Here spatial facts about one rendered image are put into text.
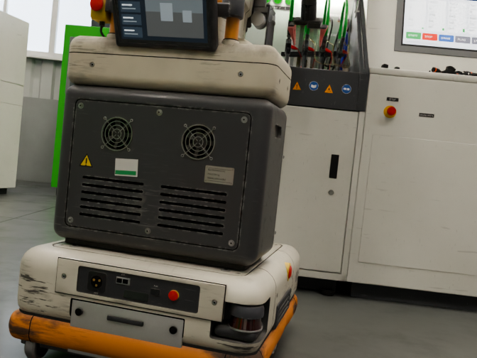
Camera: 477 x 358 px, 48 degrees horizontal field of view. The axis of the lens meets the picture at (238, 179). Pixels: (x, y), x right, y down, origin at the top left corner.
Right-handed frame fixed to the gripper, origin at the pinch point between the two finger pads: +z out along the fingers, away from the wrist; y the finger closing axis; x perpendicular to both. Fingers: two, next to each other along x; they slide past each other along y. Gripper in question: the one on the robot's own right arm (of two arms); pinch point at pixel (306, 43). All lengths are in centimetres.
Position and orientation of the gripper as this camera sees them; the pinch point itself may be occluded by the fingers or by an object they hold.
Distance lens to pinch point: 208.0
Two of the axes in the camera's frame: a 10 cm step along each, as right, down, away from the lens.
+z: 0.2, 8.8, 4.8
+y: -9.6, -1.1, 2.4
